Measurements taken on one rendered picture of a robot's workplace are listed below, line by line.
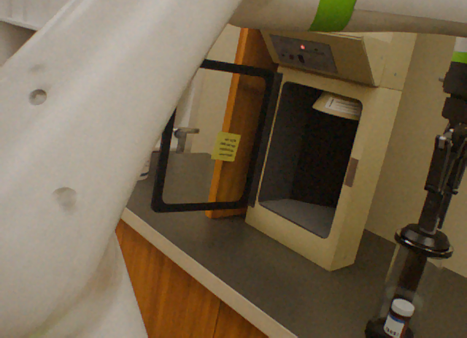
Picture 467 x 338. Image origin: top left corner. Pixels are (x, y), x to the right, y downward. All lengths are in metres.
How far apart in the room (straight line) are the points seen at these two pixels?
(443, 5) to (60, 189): 0.52
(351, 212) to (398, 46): 0.41
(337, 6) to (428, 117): 0.98
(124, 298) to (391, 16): 0.45
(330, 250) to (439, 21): 0.71
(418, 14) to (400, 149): 0.97
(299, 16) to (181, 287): 0.82
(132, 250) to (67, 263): 1.15
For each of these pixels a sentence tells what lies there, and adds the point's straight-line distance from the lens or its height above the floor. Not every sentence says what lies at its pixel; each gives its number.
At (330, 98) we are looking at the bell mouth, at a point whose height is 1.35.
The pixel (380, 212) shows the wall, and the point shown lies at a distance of 1.62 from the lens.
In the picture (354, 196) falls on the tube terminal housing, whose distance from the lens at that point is 1.17.
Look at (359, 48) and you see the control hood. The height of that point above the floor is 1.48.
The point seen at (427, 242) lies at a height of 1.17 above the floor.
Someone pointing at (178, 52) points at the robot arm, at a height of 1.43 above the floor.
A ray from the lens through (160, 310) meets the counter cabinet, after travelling 1.32.
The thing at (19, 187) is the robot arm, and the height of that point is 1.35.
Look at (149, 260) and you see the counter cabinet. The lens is 1.33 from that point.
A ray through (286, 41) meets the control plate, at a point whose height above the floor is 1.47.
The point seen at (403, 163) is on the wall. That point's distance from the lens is 1.56.
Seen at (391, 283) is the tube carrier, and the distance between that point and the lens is 0.93.
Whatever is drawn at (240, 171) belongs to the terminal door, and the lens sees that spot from 1.30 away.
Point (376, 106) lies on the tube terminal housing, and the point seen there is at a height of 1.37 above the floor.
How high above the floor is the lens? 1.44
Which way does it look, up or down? 15 degrees down
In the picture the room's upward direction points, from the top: 11 degrees clockwise
